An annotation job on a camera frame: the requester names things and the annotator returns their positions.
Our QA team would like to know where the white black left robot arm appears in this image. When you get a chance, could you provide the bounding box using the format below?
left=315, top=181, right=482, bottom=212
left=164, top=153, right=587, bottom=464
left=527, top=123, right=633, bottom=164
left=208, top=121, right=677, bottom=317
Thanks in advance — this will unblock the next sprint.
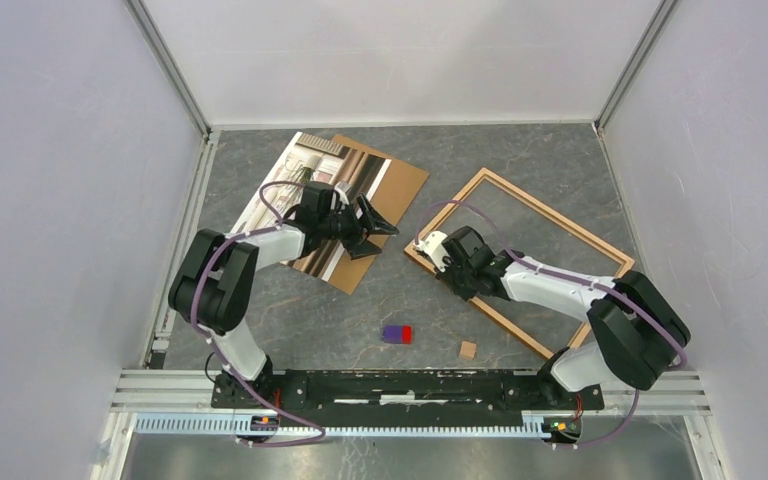
left=167, top=182, right=399, bottom=408

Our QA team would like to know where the white slotted cable duct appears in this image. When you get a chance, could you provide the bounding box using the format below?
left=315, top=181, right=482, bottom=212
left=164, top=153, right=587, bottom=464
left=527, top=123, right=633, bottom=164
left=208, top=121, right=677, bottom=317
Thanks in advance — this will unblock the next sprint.
left=135, top=413, right=550, bottom=440

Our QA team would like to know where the brown backing board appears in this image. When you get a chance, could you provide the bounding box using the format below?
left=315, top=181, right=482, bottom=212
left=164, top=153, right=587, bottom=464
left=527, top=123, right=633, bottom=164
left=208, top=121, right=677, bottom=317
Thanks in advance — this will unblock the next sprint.
left=328, top=134, right=429, bottom=295

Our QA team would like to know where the small wooden cube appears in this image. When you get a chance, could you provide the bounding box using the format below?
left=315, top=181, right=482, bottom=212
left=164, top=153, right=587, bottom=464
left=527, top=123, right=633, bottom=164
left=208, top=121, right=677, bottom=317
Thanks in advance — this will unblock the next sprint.
left=458, top=341, right=477, bottom=360

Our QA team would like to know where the wooden picture frame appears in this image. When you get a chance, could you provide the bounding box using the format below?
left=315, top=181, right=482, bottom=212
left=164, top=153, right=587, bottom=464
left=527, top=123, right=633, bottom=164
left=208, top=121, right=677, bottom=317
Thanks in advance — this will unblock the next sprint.
left=410, top=167, right=635, bottom=361

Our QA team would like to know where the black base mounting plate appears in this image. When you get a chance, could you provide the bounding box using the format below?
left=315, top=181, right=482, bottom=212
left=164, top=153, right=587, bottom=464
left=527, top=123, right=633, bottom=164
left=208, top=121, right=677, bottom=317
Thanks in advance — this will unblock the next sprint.
left=210, top=368, right=605, bottom=429

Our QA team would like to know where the printed photo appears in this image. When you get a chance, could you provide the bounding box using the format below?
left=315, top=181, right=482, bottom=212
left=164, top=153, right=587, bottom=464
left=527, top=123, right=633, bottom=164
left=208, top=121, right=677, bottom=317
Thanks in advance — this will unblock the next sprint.
left=231, top=132, right=388, bottom=282

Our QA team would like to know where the purple red block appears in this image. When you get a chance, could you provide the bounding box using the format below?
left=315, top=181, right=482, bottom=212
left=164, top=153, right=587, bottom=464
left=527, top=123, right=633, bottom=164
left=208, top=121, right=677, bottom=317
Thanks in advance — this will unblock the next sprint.
left=381, top=325, right=413, bottom=345

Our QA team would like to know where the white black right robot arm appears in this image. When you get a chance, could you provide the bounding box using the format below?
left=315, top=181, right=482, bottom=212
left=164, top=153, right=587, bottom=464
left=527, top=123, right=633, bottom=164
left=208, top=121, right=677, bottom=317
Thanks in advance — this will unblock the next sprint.
left=412, top=226, right=691, bottom=408

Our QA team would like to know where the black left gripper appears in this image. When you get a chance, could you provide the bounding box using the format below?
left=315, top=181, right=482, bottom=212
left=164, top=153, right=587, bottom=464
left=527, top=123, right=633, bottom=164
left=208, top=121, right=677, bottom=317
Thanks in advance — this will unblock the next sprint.
left=318, top=193, right=398, bottom=261

